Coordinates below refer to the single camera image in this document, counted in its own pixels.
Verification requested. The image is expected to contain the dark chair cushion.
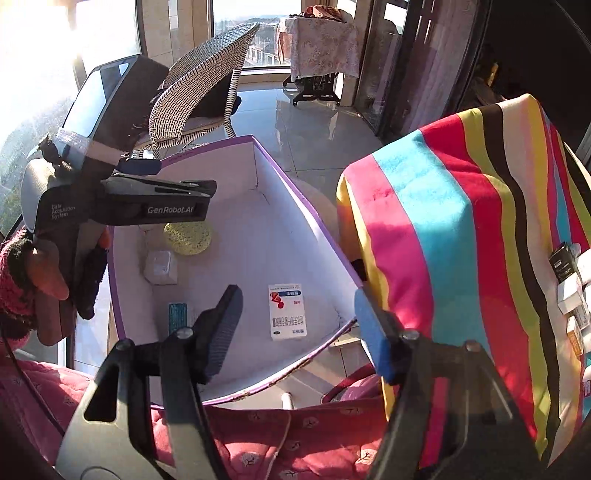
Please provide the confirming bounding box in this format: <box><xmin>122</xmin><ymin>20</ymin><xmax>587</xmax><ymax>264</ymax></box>
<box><xmin>193</xmin><ymin>76</ymin><xmax>242</xmax><ymax>119</ymax></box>

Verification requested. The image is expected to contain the small black box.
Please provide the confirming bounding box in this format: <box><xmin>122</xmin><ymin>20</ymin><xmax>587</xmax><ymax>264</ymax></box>
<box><xmin>549</xmin><ymin>242</ymin><xmax>581</xmax><ymax>284</ymax></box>

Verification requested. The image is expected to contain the black folding stand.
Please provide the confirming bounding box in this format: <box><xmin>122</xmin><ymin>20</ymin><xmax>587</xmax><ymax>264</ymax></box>
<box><xmin>282</xmin><ymin>74</ymin><xmax>343</xmax><ymax>107</ymax></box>

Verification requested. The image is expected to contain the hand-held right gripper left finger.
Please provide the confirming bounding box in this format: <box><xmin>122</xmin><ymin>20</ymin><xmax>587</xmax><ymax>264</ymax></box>
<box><xmin>55</xmin><ymin>285</ymin><xmax>244</xmax><ymax>480</ymax></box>

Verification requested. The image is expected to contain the white cord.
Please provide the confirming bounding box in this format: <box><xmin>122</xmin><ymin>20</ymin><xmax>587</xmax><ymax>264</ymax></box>
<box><xmin>270</xmin><ymin>392</ymin><xmax>295</xmax><ymax>464</ymax></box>

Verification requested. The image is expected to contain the dark sliding glass door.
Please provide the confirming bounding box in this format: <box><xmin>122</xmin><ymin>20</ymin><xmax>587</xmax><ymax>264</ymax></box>
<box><xmin>355</xmin><ymin>0</ymin><xmax>491</xmax><ymax>145</ymax></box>

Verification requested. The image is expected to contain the teal flat packet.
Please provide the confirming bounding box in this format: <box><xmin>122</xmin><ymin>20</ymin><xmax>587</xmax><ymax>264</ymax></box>
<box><xmin>168</xmin><ymin>302</ymin><xmax>189</xmax><ymax>336</ymax></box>

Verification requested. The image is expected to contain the floral cloth covered table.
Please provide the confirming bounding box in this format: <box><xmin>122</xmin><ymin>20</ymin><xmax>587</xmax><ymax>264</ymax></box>
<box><xmin>277</xmin><ymin>6</ymin><xmax>361</xmax><ymax>80</ymax></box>

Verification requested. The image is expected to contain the small white square box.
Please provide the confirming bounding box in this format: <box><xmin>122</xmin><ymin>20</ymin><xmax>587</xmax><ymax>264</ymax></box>
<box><xmin>143</xmin><ymin>250</ymin><xmax>179</xmax><ymax>286</ymax></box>

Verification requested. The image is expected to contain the white wicker chair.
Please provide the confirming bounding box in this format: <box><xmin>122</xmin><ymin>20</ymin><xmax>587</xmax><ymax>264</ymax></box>
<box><xmin>148</xmin><ymin>22</ymin><xmax>262</xmax><ymax>160</ymax></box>

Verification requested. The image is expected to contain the purple-rimmed white storage box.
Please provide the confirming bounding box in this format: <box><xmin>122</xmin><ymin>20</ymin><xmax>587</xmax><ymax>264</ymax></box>
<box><xmin>107</xmin><ymin>135</ymin><xmax>365</xmax><ymax>407</ymax></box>

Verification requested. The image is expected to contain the yellow round sponge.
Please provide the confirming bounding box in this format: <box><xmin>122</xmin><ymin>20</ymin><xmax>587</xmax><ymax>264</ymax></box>
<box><xmin>163</xmin><ymin>222</ymin><xmax>212</xmax><ymax>256</ymax></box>

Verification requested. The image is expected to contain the black cable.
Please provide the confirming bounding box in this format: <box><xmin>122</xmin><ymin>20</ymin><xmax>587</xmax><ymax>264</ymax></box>
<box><xmin>0</xmin><ymin>330</ymin><xmax>66</xmax><ymax>439</ymax></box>

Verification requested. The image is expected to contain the person's left hand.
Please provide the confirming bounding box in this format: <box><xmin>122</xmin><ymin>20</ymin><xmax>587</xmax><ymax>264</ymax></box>
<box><xmin>0</xmin><ymin>227</ymin><xmax>112</xmax><ymax>343</ymax></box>

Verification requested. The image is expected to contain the red floral quilted clothing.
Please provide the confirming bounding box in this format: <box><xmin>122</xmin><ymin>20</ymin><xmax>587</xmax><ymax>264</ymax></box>
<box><xmin>0</xmin><ymin>360</ymin><xmax>389</xmax><ymax>480</ymax></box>

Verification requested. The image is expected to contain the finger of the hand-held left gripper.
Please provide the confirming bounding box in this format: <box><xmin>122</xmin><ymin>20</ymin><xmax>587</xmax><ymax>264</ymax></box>
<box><xmin>117</xmin><ymin>158</ymin><xmax>162</xmax><ymax>176</ymax></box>
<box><xmin>102</xmin><ymin>177</ymin><xmax>218</xmax><ymax>227</ymax></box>

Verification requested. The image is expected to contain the striped colourful tablecloth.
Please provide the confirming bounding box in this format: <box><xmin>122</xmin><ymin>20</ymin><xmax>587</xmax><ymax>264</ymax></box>
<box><xmin>335</xmin><ymin>93</ymin><xmax>591</xmax><ymax>468</ymax></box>

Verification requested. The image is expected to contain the red and white medicine box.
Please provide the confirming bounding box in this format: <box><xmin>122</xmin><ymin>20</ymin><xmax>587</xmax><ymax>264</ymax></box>
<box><xmin>267</xmin><ymin>283</ymin><xmax>308</xmax><ymax>343</ymax></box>

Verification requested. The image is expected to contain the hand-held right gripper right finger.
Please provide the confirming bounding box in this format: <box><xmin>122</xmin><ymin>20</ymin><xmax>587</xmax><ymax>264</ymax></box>
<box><xmin>354</xmin><ymin>288</ymin><xmax>546</xmax><ymax>480</ymax></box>

